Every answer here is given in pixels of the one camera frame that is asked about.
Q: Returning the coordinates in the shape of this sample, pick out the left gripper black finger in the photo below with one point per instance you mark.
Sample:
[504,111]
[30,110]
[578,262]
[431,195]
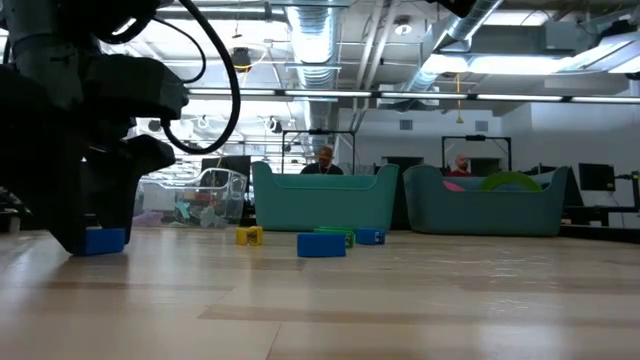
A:
[45,175]
[120,200]

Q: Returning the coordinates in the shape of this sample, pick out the blue mini stapler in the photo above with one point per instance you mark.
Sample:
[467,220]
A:
[105,242]
[370,236]
[321,246]

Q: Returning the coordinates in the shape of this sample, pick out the mint staple remover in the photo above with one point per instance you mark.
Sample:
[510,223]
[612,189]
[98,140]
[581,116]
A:
[183,210]

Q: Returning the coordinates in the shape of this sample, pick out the pale grey staple remover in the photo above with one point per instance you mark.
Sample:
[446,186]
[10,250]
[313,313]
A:
[208,218]

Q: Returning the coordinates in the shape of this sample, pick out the yellow mini stapler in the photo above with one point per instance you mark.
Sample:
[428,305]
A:
[249,236]

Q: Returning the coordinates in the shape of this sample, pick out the green mini stapler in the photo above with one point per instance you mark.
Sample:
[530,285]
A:
[335,227]
[350,239]

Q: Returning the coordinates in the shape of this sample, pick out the pink tape roll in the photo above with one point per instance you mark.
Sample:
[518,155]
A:
[452,187]

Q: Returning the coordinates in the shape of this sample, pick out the green tape roll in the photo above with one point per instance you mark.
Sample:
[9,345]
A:
[510,176]

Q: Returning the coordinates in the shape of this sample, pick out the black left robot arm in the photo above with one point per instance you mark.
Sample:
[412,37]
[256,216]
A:
[45,30]

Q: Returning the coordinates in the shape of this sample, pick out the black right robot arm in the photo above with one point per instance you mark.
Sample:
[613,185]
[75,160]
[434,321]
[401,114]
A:
[455,6]

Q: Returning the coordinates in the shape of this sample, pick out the clear plastic bin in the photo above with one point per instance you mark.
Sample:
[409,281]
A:
[230,200]

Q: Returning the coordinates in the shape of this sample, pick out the black computer monitor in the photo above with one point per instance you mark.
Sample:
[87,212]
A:
[235,162]
[596,176]

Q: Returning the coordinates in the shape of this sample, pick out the teal plastic bin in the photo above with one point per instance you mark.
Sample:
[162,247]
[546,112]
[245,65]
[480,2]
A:
[325,205]

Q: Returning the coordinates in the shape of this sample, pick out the person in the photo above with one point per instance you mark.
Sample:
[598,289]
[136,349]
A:
[460,164]
[325,157]

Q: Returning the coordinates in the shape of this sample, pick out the long ceiling light strip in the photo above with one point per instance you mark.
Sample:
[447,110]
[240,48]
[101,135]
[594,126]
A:
[400,94]

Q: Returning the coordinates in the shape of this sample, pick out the dusty blue plastic bin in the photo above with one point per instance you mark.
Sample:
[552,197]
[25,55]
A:
[480,210]

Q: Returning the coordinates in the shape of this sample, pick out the black office desk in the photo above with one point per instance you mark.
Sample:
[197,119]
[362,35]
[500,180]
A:
[600,215]

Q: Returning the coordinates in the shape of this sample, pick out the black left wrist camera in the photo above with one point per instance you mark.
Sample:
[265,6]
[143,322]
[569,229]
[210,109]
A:
[135,90]

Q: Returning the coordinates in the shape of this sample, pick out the silver ventilation duct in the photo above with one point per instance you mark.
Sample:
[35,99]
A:
[314,40]
[465,30]

